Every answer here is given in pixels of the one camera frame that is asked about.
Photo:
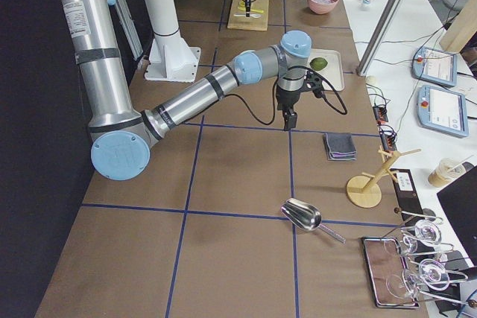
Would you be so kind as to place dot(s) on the yellow plastic knife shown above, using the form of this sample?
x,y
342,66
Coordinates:
x,y
252,10

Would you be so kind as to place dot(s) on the grey folded cloth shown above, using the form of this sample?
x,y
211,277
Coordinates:
x,y
339,146

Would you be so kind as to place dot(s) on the green avocado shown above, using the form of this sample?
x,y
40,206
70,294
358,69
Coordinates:
x,y
318,63

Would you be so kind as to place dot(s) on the white rabbit tray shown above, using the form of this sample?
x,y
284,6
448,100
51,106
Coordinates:
x,y
333,72

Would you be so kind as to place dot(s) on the metal scoop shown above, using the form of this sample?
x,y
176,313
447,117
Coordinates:
x,y
307,217

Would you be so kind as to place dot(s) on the black power strip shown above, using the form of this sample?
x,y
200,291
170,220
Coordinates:
x,y
387,133

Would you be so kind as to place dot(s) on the wooden stand with pole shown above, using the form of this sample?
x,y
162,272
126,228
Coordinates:
x,y
363,190

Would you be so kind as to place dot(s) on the black box with label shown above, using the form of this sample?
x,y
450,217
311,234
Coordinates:
x,y
406,191

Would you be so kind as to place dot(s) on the lower teach pendant tablet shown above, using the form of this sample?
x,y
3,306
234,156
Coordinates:
x,y
442,110

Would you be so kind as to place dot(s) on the teach pendant tablet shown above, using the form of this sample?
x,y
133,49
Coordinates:
x,y
435,66
442,110

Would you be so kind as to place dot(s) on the upper teach pendant tablet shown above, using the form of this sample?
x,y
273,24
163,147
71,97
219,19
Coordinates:
x,y
435,66

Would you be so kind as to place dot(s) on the iced coffee cup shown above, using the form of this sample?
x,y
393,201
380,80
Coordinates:
x,y
449,170

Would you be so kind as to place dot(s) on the upper wine glass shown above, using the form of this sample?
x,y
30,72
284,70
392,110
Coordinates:
x,y
423,238

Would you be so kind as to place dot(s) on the wine glass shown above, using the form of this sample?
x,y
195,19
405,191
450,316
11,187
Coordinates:
x,y
423,238
431,275

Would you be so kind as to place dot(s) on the black framed box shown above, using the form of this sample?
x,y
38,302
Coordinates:
x,y
382,261

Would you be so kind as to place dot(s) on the lower wine glass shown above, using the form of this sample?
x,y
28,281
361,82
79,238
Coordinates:
x,y
431,275

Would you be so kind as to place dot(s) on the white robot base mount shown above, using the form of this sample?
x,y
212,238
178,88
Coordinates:
x,y
171,58

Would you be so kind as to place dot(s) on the aluminium frame post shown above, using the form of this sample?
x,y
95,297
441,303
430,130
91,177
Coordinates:
x,y
378,36

